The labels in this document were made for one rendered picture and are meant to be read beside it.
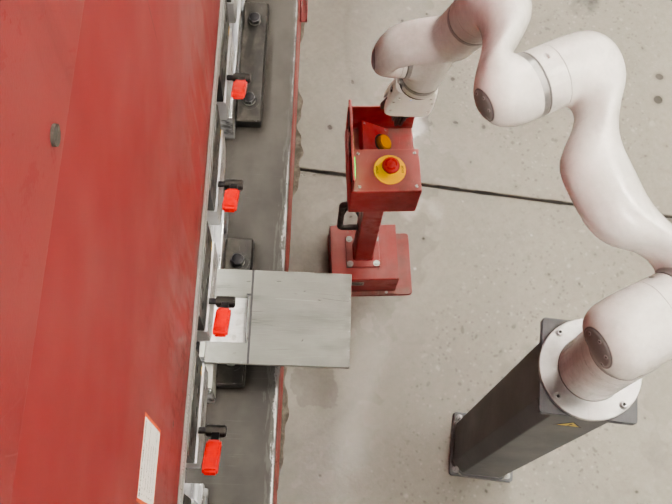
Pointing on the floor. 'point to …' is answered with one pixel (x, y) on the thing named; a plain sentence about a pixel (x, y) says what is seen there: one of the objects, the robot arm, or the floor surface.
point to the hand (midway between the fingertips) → (399, 116)
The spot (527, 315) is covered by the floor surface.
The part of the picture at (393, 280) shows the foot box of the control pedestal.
